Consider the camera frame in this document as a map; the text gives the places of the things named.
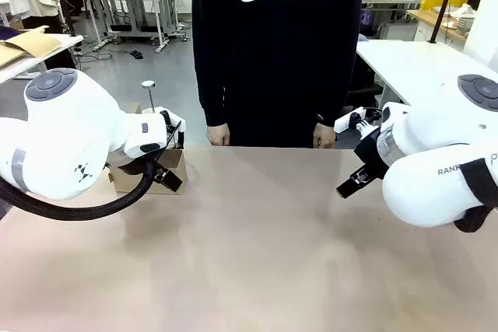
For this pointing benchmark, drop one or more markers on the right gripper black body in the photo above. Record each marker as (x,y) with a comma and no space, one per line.
(369,153)

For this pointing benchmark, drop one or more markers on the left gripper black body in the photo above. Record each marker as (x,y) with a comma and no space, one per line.
(130,168)

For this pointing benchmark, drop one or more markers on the person's left forearm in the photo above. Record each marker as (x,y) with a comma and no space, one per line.
(334,95)

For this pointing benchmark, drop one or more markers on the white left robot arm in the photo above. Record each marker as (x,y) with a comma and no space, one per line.
(66,133)

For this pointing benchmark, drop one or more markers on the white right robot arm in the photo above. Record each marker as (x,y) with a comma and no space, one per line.
(439,145)

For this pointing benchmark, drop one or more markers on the person's right forearm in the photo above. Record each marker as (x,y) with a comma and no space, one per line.
(212,95)

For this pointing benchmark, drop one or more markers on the brown cardboard cup carrier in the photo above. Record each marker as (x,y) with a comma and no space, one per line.
(173,161)

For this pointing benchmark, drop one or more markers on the person's left hand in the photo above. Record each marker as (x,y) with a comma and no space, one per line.
(324,137)

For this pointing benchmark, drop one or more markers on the person's right hand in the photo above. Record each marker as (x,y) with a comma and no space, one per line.
(218,135)

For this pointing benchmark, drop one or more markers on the large white side table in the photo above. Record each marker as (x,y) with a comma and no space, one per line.
(412,63)

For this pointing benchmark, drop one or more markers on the person in black sweatshirt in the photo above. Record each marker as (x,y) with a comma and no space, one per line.
(276,56)

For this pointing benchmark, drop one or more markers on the wooden desk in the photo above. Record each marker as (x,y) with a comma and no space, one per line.
(435,21)

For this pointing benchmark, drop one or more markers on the flat brown cardboard sheet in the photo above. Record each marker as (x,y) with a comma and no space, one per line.
(33,42)

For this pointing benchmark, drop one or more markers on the white upright panel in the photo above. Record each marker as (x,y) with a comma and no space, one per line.
(482,17)

